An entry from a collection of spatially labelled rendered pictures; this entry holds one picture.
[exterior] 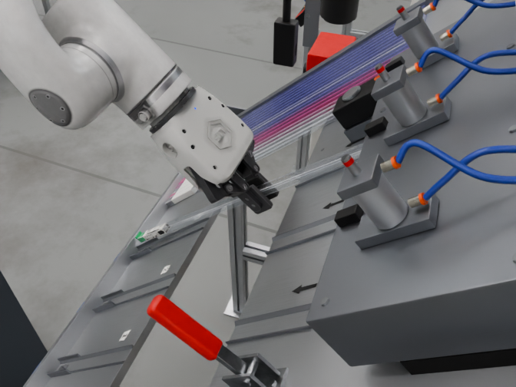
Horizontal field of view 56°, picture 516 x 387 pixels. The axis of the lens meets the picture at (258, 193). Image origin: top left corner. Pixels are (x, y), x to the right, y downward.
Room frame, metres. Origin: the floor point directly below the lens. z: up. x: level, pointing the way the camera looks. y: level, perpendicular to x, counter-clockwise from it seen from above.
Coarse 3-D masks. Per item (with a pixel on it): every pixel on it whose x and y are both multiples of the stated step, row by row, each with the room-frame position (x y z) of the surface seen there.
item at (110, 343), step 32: (160, 224) 0.60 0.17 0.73; (192, 224) 0.51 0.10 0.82; (160, 256) 0.48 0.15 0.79; (192, 256) 0.43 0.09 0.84; (128, 288) 0.44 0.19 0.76; (160, 288) 0.38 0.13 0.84; (96, 320) 0.40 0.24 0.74; (128, 320) 0.35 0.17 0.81; (96, 352) 0.32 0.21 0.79; (128, 352) 0.29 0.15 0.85; (64, 384) 0.29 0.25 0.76; (96, 384) 0.26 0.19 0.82
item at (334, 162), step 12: (360, 144) 0.42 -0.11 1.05; (336, 156) 0.42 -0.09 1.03; (300, 168) 0.45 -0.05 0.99; (312, 168) 0.43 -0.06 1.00; (324, 168) 0.42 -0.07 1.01; (336, 168) 0.42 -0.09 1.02; (276, 180) 0.45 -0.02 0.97; (288, 180) 0.44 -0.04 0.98; (300, 180) 0.43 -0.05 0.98; (264, 192) 0.45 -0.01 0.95; (216, 204) 0.49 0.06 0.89; (228, 204) 0.48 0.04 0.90; (240, 204) 0.47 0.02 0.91; (192, 216) 0.50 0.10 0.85; (204, 216) 0.49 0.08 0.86; (168, 228) 0.52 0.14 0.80; (144, 240) 0.55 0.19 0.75
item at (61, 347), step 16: (176, 176) 0.73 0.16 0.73; (160, 208) 0.64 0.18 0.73; (144, 224) 0.60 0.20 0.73; (128, 256) 0.53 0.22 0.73; (112, 272) 0.49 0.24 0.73; (96, 288) 0.46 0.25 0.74; (112, 288) 0.47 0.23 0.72; (96, 304) 0.43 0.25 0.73; (80, 320) 0.40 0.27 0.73; (64, 336) 0.37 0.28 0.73; (48, 352) 0.35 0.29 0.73; (64, 352) 0.35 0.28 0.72; (48, 368) 0.33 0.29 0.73; (32, 384) 0.30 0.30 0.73
